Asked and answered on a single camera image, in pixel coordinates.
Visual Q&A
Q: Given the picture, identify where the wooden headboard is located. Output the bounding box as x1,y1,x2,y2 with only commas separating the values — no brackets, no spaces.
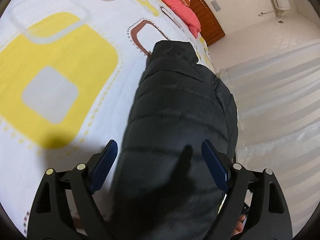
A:
190,0,225,46

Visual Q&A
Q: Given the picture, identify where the white striped side curtain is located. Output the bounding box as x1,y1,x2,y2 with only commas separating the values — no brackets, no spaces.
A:
220,40,319,234

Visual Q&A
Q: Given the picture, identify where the pink pillow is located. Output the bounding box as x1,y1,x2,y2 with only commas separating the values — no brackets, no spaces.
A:
162,0,201,38

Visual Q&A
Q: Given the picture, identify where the black quilted puffer jacket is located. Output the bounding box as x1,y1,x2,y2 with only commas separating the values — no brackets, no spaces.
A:
110,40,238,239

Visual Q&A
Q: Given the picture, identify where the wall switch panel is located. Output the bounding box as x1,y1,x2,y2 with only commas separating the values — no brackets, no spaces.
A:
211,0,221,12

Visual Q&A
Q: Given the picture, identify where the white patterned bed sheet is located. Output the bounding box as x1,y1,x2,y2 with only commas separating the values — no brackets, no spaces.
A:
1,0,212,237

